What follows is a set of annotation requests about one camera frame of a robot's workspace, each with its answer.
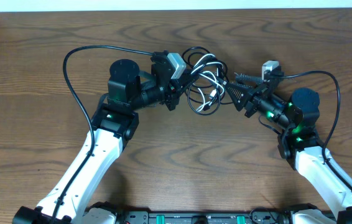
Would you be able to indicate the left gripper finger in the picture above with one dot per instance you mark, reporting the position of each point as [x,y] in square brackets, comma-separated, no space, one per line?
[187,78]
[181,87]

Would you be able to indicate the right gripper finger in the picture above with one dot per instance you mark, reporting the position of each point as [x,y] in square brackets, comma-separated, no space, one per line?
[242,96]
[242,78]

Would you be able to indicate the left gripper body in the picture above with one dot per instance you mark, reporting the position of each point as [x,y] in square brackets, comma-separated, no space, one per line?
[170,97]

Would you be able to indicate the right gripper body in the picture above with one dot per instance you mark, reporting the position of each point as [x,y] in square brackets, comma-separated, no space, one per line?
[252,106]

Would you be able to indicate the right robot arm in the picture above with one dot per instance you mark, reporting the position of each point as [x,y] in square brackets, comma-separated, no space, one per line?
[298,139]

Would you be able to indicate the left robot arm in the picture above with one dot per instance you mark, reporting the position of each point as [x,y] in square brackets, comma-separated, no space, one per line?
[113,124]

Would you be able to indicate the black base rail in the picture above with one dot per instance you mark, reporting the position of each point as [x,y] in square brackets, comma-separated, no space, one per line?
[201,217]

